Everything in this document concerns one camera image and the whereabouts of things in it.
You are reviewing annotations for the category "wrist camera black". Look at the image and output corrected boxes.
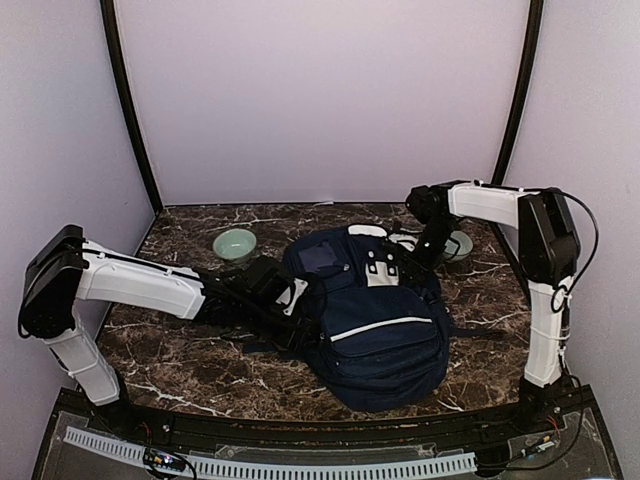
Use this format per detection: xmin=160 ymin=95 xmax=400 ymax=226
xmin=243 ymin=255 xmax=292 ymax=306
xmin=405 ymin=185 xmax=449 ymax=225

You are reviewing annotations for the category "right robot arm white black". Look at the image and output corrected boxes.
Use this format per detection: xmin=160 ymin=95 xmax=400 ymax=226
xmin=385 ymin=180 xmax=586 ymax=434

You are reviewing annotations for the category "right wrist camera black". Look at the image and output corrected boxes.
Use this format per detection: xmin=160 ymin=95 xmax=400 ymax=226
xmin=405 ymin=185 xmax=449 ymax=225

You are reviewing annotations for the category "black frame post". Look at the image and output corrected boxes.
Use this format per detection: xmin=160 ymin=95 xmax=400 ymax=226
xmin=491 ymin=0 xmax=545 ymax=186
xmin=99 ymin=0 xmax=164 ymax=216

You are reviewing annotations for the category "pale green bowl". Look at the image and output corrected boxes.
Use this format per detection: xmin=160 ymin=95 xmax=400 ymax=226
xmin=443 ymin=230 xmax=474 ymax=262
xmin=212 ymin=228 xmax=257 ymax=262

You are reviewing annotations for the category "grey slotted cable duct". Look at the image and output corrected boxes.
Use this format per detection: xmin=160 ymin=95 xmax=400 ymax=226
xmin=63 ymin=427 xmax=477 ymax=479

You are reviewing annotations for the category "small circuit board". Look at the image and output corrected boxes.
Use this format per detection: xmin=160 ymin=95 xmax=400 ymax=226
xmin=143 ymin=448 xmax=187 ymax=472

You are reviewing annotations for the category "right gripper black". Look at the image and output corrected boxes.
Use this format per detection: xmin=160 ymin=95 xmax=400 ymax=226
xmin=398 ymin=218 xmax=457 ymax=293

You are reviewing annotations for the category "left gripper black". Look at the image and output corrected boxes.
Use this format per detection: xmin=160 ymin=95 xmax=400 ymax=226
xmin=239 ymin=300 xmax=321 ymax=355

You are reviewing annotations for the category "right black frame post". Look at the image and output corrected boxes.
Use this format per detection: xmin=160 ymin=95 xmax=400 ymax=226
xmin=491 ymin=0 xmax=545 ymax=186

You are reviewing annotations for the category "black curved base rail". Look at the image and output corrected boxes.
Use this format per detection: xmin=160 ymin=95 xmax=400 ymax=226
xmin=49 ymin=384 xmax=591 ymax=456

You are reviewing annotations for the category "navy blue student backpack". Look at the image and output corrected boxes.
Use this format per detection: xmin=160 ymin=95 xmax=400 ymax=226
xmin=244 ymin=224 xmax=492 ymax=412

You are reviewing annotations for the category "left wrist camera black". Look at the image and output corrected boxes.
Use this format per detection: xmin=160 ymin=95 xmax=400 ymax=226
xmin=243 ymin=255 xmax=292 ymax=306

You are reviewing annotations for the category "left black frame post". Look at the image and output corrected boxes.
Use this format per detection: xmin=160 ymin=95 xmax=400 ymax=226
xmin=99 ymin=0 xmax=164 ymax=216

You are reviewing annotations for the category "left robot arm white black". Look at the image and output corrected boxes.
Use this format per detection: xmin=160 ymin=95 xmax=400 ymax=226
xmin=18 ymin=224 xmax=311 ymax=436

